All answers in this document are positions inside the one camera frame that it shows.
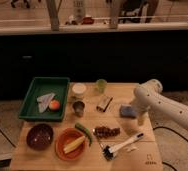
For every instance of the green plastic tray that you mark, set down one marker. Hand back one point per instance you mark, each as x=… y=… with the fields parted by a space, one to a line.
x=41 y=86

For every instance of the grey folded cloth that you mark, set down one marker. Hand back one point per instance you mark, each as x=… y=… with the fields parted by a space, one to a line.
x=44 y=101

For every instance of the orange fruit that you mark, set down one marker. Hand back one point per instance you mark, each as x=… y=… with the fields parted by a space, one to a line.
x=54 y=105

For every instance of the dark purple bowl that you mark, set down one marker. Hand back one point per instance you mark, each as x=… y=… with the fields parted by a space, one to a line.
x=40 y=137

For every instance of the yellow corn cob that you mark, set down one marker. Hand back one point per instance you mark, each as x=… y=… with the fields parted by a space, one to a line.
x=74 y=144

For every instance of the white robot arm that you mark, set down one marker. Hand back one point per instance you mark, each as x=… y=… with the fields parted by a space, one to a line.
x=148 y=96

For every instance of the green translucent cup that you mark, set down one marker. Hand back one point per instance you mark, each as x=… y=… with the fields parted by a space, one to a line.
x=101 y=85

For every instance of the bunch of dark grapes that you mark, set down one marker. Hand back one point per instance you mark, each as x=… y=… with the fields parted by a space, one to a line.
x=105 y=132

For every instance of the green pepper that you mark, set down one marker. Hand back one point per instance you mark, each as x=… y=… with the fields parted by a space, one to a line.
x=85 y=131

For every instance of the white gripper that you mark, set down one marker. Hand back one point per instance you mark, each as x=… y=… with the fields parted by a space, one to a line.
x=139 y=109

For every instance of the white dish brush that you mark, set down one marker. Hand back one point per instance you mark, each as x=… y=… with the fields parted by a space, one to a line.
x=109 y=151

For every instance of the orange plate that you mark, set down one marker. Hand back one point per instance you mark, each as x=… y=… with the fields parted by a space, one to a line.
x=67 y=136

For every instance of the metal cup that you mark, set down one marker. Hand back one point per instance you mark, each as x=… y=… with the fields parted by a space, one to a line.
x=78 y=107

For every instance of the blue sponge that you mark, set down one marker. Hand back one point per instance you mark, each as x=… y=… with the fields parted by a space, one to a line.
x=127 y=111

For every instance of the small brown box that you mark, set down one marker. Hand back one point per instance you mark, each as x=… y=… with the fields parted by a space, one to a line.
x=104 y=103

